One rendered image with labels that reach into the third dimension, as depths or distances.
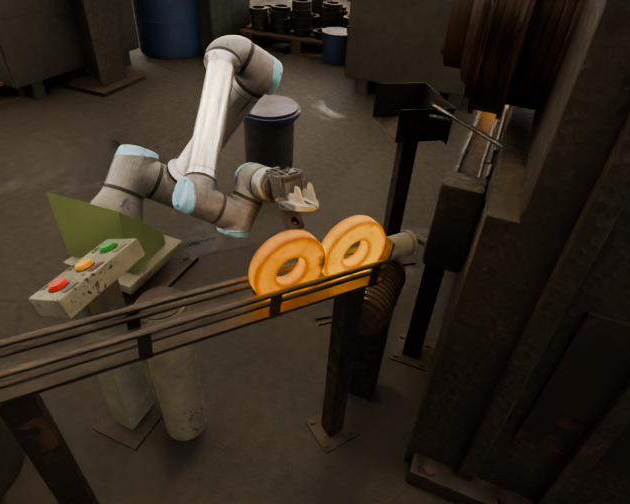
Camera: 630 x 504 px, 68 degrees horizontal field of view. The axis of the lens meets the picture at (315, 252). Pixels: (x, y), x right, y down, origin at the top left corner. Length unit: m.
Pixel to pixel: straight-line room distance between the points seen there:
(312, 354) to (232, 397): 0.32
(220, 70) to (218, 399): 1.02
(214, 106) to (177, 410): 0.86
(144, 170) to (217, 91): 0.54
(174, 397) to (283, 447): 0.37
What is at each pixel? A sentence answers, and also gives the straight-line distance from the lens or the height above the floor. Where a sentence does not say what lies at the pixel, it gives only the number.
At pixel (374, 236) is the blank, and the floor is 0.74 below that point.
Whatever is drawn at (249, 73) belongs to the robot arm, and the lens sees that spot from 1.64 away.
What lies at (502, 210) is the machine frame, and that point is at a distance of 0.90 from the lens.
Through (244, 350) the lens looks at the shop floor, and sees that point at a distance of 1.71.
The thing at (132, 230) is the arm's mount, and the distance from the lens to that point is 1.80.
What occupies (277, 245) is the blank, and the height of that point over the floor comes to 0.80.
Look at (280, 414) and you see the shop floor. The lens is 1.55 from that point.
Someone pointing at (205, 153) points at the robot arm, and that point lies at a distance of 1.34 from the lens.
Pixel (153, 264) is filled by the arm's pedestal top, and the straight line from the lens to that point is 1.91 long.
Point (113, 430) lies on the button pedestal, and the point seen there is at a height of 0.01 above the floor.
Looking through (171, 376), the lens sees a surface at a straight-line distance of 1.28.
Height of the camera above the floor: 1.32
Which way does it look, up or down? 39 degrees down
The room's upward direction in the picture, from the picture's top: 4 degrees clockwise
